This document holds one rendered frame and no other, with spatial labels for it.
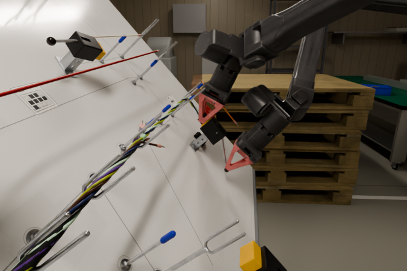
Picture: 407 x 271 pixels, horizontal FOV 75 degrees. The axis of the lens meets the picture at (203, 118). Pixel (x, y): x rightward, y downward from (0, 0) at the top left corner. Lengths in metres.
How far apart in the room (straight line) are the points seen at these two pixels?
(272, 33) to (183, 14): 5.95
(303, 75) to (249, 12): 6.06
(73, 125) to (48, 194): 0.13
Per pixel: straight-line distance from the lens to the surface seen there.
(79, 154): 0.43
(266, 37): 0.57
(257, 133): 0.67
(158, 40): 5.94
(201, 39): 0.62
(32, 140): 0.40
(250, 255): 0.47
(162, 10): 6.86
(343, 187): 2.58
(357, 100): 2.35
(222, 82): 0.65
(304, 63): 0.78
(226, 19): 6.72
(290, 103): 0.67
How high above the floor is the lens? 1.34
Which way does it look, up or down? 16 degrees down
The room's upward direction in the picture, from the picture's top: straight up
